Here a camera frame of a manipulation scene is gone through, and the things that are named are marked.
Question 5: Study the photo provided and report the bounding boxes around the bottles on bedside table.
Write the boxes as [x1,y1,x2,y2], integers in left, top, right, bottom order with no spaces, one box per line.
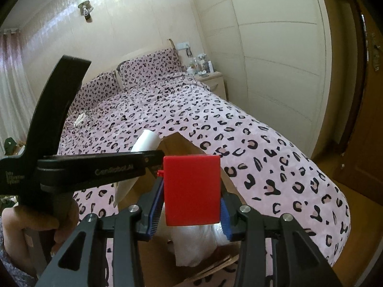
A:
[186,53,214,77]

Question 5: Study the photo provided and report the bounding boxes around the right leopard print pillow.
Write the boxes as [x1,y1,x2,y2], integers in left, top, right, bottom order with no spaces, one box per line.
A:
[116,48,181,89]

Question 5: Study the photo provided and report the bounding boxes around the brown wooden door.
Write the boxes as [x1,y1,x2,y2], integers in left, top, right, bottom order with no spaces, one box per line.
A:
[334,0,382,205]

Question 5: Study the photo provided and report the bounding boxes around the wall power socket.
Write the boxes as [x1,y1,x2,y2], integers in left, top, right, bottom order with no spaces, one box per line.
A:
[176,42,190,50]

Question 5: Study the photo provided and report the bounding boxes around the left hand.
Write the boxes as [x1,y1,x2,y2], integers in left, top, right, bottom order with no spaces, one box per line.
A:
[2,199,79,276]

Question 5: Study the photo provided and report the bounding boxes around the pink leopard print blanket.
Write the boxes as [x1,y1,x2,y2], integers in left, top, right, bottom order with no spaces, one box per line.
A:
[58,73,350,264]

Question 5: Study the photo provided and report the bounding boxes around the wall lamp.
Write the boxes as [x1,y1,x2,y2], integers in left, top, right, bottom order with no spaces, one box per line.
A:
[77,0,94,23]

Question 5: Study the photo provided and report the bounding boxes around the red small box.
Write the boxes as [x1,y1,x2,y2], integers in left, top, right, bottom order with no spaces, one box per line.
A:
[160,155,221,227]

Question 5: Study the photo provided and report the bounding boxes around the clear plastic bag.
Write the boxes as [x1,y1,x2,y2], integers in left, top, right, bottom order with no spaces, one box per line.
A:
[154,205,231,267]

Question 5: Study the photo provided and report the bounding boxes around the white wardrobe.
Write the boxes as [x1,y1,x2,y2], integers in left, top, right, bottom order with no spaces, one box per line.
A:
[193,0,332,156]

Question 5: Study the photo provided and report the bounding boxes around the left leopard print pillow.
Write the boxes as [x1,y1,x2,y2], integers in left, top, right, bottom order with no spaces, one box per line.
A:
[69,71,121,113]

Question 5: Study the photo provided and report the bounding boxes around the white curtain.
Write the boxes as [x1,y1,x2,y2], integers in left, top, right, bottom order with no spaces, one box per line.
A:
[0,30,36,155]

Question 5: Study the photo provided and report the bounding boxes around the beige bedside table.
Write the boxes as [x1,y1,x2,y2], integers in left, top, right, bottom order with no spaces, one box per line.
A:
[195,71,226,100]

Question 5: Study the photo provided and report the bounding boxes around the leopard print pillow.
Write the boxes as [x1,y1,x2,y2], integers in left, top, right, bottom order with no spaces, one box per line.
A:
[116,48,181,89]
[69,71,121,113]

